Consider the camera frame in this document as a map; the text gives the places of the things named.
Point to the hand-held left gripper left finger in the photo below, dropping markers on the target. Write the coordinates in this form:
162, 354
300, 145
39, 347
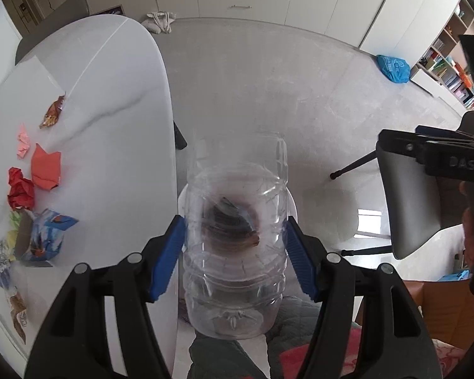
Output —
170, 256

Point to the white tall cupboard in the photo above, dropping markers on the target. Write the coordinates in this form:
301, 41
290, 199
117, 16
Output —
391, 4

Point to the grey quilted pants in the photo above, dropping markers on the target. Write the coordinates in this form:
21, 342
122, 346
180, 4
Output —
229, 359

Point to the pink patterned cloth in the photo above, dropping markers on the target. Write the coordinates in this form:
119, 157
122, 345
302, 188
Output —
448, 359

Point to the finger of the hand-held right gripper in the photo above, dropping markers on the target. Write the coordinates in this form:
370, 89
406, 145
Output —
430, 131
399, 146

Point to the white tote bag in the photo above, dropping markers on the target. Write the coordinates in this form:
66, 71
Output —
160, 21

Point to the pink crumpled paper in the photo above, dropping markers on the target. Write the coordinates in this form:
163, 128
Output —
23, 144

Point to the orange-red paper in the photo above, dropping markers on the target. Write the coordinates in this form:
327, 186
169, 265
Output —
45, 167

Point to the brown snack wrapper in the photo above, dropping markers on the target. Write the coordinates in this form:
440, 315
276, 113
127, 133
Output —
52, 112

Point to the dark framed picture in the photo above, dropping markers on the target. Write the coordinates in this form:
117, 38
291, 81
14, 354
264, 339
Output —
111, 10

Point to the small brown wrapper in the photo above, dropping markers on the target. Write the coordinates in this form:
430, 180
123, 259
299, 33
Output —
17, 304

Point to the blue plastic bag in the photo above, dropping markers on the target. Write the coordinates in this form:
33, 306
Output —
393, 69

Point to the white slotted waste bin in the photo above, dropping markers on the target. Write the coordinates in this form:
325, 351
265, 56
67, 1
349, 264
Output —
181, 205

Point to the red paper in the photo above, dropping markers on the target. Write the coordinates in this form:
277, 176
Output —
20, 191

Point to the small blue floor item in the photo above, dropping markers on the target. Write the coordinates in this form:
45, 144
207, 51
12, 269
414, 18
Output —
456, 275

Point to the clear plastic bottle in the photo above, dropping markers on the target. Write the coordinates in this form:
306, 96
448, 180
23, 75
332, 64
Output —
237, 284

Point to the grey chair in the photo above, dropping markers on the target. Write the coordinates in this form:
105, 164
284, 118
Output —
410, 205
59, 15

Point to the small blue wrapper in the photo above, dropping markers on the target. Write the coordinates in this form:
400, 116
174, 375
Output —
2, 280

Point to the yellow-green paper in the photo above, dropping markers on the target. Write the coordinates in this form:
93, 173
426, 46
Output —
12, 237

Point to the open bookshelf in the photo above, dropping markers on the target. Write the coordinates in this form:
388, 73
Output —
442, 63

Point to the pink-red garment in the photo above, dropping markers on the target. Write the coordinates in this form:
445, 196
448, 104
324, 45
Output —
292, 365

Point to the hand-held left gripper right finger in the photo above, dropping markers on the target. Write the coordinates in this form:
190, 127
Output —
300, 260

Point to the blue snack packet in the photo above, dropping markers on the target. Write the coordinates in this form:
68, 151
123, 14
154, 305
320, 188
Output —
47, 241

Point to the person's right hand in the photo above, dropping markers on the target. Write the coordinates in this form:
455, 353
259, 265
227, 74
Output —
472, 237

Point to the black table leg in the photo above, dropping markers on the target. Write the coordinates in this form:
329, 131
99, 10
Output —
179, 136

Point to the orange leather chair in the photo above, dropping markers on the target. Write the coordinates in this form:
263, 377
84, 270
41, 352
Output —
446, 312

